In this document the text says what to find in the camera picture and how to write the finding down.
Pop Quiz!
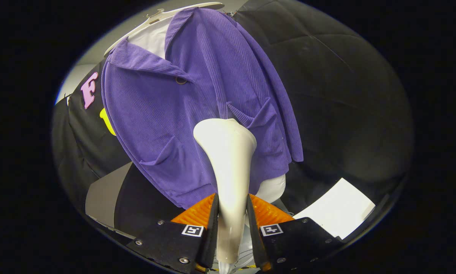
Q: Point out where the black backdrop cloth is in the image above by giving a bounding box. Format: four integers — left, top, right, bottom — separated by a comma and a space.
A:
66, 61, 137, 179
52, 97, 99, 213
232, 0, 415, 213

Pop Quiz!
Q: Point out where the white shirt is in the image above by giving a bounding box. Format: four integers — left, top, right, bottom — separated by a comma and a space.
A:
129, 17, 287, 204

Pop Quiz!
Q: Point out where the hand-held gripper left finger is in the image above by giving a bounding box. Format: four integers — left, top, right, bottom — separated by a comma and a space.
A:
127, 193, 220, 274

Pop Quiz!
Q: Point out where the white garment steamer head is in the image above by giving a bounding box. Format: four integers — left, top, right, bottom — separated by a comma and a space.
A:
193, 118, 257, 265

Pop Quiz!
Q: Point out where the white paper sheet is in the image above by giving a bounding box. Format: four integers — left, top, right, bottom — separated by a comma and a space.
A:
292, 178, 376, 239

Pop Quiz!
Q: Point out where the purple corduroy jacket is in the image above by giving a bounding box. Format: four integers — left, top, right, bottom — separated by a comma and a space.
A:
101, 8, 304, 210

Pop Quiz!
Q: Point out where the white plastic clothes hanger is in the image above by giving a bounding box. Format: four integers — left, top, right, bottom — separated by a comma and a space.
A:
103, 2, 224, 57

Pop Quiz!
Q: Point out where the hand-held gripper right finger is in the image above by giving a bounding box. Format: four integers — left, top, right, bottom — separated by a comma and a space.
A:
246, 193, 344, 272

